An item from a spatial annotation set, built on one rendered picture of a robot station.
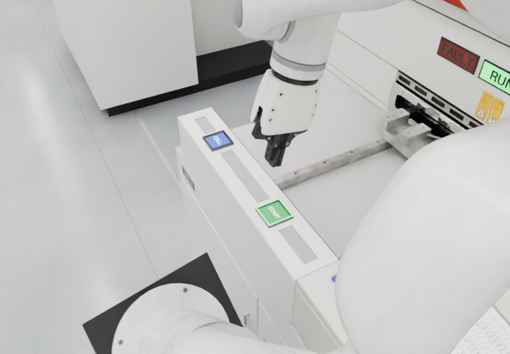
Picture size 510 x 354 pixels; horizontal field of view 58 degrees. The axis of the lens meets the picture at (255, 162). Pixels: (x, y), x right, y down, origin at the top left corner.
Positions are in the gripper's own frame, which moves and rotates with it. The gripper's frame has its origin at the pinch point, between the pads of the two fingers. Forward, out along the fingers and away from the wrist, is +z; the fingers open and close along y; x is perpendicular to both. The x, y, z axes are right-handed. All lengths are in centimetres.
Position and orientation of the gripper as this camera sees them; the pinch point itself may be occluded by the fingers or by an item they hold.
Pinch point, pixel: (274, 153)
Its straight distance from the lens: 80.4
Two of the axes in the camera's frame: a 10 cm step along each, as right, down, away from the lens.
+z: -1.8, 8.1, 5.6
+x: 4.8, 5.7, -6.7
